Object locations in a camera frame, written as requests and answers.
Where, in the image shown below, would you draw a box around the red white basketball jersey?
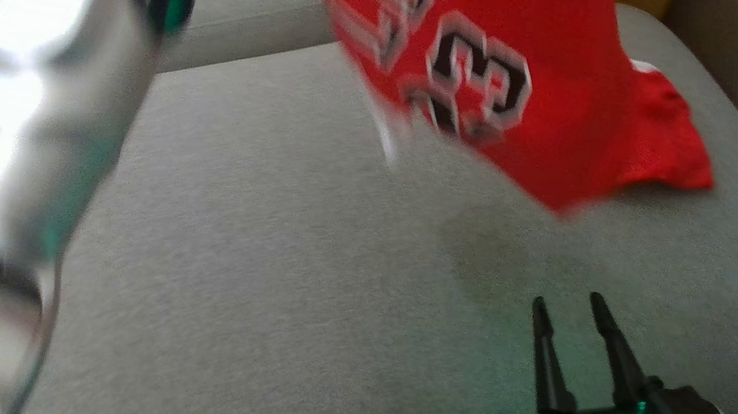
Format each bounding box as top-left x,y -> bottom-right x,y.
249,0 -> 669,229

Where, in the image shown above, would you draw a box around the red white-striped shorts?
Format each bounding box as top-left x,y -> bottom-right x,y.
606,56 -> 733,211

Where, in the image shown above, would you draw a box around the grey sofa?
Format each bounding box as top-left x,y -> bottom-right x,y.
10,0 -> 738,414

